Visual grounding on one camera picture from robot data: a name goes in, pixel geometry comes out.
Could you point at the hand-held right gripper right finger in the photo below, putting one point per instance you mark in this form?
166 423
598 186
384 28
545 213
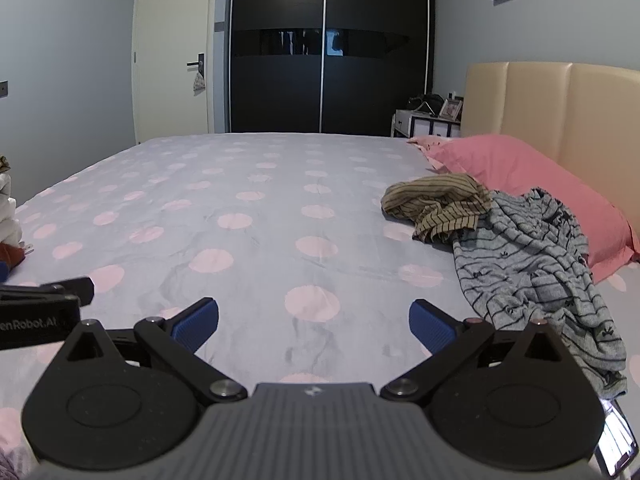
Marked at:
430 327

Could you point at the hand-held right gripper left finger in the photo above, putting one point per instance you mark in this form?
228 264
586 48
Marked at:
197 327

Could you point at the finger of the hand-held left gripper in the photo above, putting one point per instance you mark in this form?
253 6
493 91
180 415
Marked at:
75 287

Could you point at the olive striped shirt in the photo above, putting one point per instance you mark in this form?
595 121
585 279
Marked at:
435 200

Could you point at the stack of folded clothes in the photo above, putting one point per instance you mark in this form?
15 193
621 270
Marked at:
9 215

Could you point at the grey striped garment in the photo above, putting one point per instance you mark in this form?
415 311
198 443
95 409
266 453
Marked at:
525 260

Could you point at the pale purple cloth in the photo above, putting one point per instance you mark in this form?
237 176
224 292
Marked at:
12 462

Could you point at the polka dot bed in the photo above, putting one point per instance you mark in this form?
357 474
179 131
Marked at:
250 185

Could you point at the pink pillow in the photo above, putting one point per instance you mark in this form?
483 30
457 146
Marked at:
510 165

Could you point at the white nightstand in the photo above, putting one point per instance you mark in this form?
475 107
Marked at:
415 122

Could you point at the smartphone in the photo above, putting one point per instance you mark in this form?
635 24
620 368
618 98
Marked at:
617 440

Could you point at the black bag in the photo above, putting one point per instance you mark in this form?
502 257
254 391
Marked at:
422 104

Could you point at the hanging door tag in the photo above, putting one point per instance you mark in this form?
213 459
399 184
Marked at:
199 84

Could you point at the black sliding wardrobe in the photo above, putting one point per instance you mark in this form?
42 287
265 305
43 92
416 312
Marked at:
280 90

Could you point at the beige padded headboard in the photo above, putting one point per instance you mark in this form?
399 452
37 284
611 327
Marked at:
540 100

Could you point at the white door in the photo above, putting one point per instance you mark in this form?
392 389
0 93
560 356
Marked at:
165 20

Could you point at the grey wall switch panel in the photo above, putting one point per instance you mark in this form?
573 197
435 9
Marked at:
3 89

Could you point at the picture frame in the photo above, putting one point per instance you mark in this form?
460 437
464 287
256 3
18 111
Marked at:
451 109

